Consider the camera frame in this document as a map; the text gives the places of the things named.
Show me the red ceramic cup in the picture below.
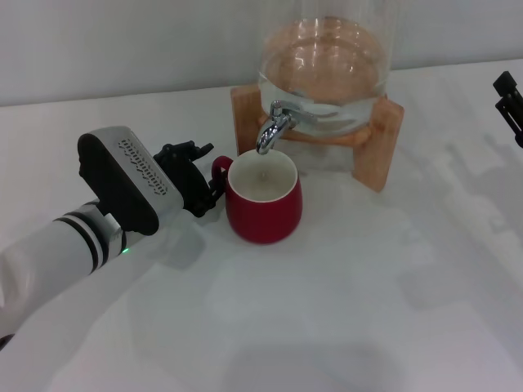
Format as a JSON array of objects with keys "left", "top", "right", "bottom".
[{"left": 211, "top": 149, "right": 304, "bottom": 245}]

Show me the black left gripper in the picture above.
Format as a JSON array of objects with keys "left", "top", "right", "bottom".
[{"left": 153, "top": 140, "right": 230, "bottom": 219}]

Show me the chrome faucet tap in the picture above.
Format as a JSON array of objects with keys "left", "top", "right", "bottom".
[{"left": 255, "top": 100, "right": 318, "bottom": 156}]

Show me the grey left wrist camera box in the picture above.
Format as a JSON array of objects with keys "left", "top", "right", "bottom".
[{"left": 77, "top": 125, "right": 184, "bottom": 237}]

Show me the glass water dispenser jar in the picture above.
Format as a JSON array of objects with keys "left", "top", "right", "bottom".
[{"left": 257, "top": 0, "right": 397, "bottom": 135}]

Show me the wooden dispenser stand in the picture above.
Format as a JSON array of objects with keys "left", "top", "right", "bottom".
[{"left": 230, "top": 83, "right": 405, "bottom": 193}]

